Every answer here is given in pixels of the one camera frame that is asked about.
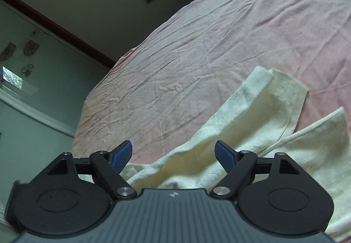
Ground pink floral bed sheet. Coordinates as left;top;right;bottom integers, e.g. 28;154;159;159
72;0;351;167

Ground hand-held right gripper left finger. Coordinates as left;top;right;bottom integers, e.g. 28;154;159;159
41;140;138;201

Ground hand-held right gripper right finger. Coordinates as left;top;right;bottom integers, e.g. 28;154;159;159
210;140;303;201

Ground wardrobe with flower decals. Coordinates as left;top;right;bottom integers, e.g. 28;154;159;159
0;0;117;183

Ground cream textured pants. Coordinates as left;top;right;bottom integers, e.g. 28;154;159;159
121;66;351;242

